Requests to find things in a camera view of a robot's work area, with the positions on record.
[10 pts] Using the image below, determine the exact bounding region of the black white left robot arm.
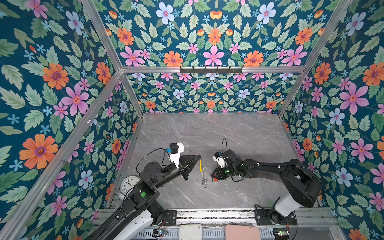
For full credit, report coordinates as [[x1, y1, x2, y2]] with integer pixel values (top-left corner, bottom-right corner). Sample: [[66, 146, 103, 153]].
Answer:
[[87, 155, 202, 240]]

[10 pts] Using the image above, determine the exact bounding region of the silver metal keyring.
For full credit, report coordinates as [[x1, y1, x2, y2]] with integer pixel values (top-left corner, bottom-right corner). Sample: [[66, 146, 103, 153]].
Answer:
[[200, 155, 208, 189]]

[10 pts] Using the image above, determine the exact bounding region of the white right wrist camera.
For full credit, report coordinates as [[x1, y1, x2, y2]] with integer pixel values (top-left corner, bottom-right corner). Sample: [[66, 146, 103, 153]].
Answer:
[[213, 152, 226, 168]]

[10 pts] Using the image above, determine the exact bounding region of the pink plastic box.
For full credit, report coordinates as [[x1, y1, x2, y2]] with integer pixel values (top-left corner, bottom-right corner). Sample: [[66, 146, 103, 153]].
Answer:
[[225, 225, 262, 240]]

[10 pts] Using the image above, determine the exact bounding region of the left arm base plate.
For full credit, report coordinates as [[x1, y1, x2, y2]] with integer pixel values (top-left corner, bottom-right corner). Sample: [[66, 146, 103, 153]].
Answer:
[[153, 210, 178, 227]]

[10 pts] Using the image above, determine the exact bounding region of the black wall hook rack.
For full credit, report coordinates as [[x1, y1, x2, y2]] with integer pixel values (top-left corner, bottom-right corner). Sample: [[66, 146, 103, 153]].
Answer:
[[179, 66, 243, 75]]

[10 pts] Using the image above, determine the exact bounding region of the right small circuit board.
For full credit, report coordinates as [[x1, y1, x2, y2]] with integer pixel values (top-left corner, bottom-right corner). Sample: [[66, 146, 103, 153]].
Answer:
[[273, 229, 290, 240]]

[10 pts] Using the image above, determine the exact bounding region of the small green circuit board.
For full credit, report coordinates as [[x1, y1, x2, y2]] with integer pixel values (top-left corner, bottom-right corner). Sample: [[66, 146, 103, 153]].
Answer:
[[152, 230, 168, 238]]

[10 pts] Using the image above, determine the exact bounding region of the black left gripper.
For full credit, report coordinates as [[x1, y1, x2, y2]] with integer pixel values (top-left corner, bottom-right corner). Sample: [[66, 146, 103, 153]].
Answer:
[[153, 153, 203, 191]]

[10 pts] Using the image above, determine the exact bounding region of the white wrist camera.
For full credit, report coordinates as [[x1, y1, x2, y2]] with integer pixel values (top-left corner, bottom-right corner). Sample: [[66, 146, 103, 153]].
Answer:
[[213, 152, 226, 168], [167, 143, 185, 168]]

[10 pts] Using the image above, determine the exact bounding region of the yellow capped key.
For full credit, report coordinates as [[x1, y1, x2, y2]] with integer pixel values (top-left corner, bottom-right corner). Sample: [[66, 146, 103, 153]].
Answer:
[[199, 159, 203, 173]]

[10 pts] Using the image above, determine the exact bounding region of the left camera black cable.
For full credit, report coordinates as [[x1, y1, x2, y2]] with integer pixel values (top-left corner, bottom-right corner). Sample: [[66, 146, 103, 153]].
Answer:
[[135, 147, 172, 175]]

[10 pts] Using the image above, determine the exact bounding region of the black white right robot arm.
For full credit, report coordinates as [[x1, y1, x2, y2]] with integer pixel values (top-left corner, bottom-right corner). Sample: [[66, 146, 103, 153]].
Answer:
[[211, 150, 324, 225]]

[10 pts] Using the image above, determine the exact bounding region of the white alarm clock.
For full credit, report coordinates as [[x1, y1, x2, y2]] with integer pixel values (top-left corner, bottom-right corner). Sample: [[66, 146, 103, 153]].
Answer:
[[120, 176, 140, 197]]

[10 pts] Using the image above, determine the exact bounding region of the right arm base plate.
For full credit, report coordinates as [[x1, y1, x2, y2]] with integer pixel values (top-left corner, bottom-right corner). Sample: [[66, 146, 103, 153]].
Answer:
[[254, 209, 297, 226]]

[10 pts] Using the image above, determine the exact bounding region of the white plastic box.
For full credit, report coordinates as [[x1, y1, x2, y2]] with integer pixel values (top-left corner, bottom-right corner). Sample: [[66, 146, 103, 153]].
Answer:
[[179, 224, 203, 240]]

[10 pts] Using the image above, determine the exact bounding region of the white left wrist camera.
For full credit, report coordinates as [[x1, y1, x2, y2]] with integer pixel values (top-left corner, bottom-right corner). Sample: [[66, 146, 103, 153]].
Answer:
[[167, 143, 185, 168]]

